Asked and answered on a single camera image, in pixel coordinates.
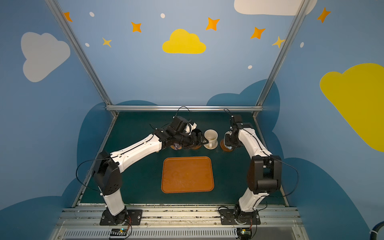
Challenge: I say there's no lavender mug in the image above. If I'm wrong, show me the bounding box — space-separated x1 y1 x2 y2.
171 144 183 150

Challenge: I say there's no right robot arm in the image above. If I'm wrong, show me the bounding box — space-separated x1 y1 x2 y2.
220 114 282 221

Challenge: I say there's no aluminium frame right post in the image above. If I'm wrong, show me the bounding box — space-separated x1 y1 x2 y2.
253 0 312 120

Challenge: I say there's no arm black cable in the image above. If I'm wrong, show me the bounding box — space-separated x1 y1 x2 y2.
223 107 300 199
75 105 192 193

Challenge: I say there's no aluminium frame post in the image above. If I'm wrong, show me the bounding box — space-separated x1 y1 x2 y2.
253 0 312 120
45 0 113 107

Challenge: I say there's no aluminium frame back bar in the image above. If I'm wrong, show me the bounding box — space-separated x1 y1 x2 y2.
106 105 263 112

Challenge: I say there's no orange serving tray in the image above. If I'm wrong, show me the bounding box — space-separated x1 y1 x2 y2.
161 157 215 194

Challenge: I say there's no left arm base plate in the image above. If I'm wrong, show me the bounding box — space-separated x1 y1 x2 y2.
100 209 143 226

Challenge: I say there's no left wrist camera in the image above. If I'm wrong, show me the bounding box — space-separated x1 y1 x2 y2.
184 122 197 135

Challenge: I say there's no right controller board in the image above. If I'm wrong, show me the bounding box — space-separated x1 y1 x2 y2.
236 228 253 240

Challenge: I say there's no aluminium frame left post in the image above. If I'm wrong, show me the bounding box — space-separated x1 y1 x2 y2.
45 0 113 107

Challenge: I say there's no controller board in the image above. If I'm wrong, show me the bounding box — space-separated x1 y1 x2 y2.
109 228 128 240
236 228 253 240

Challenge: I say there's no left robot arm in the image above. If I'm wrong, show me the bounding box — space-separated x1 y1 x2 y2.
92 116 209 226

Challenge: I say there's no light blue mug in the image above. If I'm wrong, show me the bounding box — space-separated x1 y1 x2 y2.
224 131 232 144

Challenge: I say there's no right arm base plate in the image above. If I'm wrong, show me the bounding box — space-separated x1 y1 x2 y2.
218 208 261 225

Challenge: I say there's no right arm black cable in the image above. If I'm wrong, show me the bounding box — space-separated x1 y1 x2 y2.
223 107 300 199

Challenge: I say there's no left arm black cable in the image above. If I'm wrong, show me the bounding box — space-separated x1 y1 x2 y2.
75 105 192 193

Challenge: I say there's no white mug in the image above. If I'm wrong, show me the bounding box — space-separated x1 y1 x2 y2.
204 130 218 145

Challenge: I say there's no aluminium front rail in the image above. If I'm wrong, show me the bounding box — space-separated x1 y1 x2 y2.
50 204 309 240

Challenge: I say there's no multicolour woven coaster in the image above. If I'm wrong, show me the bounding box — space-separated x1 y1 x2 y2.
204 143 218 150

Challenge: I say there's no left controller board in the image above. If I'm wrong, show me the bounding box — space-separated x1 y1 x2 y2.
109 228 128 240

